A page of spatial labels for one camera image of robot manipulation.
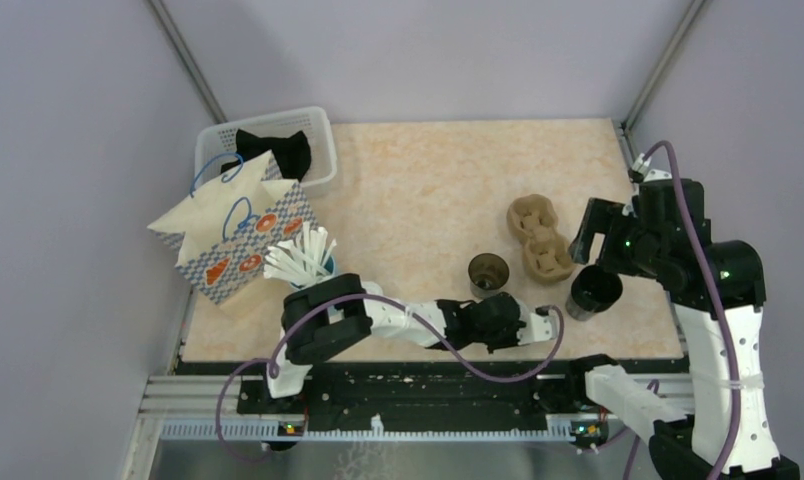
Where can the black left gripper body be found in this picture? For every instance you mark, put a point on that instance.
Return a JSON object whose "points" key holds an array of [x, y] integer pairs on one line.
{"points": [[503, 338]]}

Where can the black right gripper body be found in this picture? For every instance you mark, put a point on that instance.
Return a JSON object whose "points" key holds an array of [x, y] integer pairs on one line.
{"points": [[629, 245]]}

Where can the single dark plastic cup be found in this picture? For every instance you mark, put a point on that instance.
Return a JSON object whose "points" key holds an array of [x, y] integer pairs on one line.
{"points": [[488, 275]]}

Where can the brown pulp cup carrier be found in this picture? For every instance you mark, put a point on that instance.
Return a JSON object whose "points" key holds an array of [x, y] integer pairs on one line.
{"points": [[533, 222]]}

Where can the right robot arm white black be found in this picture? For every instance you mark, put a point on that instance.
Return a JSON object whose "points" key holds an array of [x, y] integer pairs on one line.
{"points": [[717, 291]]}

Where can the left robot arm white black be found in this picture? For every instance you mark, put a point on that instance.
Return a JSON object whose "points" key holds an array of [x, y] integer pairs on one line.
{"points": [[321, 321]]}

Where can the blue straw holder cup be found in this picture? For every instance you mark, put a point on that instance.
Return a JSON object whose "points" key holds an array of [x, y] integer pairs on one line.
{"points": [[331, 269]]}

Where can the black cloth in basket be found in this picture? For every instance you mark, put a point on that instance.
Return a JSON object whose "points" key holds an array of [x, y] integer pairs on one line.
{"points": [[292, 154]]}

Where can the patterned paper gift bag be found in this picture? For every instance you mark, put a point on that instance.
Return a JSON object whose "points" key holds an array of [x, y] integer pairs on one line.
{"points": [[222, 229]]}

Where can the white plastic basket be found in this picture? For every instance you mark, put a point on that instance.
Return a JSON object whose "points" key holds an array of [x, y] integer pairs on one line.
{"points": [[215, 151]]}

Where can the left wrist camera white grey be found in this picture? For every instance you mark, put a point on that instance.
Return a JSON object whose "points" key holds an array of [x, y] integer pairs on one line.
{"points": [[540, 324]]}

